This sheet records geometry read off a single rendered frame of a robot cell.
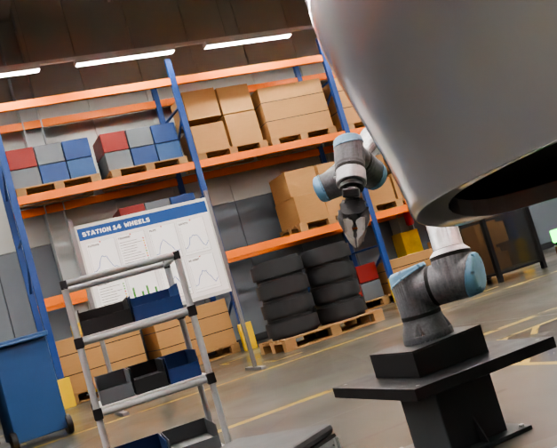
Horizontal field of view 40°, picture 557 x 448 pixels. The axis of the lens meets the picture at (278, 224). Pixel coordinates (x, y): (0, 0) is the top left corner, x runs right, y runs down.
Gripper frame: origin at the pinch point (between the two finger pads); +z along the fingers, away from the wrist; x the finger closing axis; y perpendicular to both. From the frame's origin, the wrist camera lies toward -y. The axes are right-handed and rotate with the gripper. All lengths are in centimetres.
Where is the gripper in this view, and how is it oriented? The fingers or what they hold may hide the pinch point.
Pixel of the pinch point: (355, 242)
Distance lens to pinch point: 211.8
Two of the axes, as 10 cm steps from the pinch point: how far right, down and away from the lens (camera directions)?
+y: 1.8, 4.8, 8.6
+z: 0.3, 8.7, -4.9
